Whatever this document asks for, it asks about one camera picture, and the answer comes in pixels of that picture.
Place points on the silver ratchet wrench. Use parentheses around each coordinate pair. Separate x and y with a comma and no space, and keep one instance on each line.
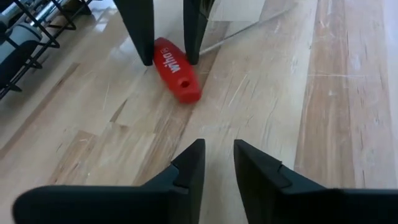
(46,11)

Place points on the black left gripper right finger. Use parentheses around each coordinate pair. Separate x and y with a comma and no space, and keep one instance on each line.
(295,205)

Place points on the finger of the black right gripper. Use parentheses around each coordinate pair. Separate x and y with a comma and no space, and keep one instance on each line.
(194,28)
(140,25)

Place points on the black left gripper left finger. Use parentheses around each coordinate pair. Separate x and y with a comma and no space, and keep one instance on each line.
(140,205)

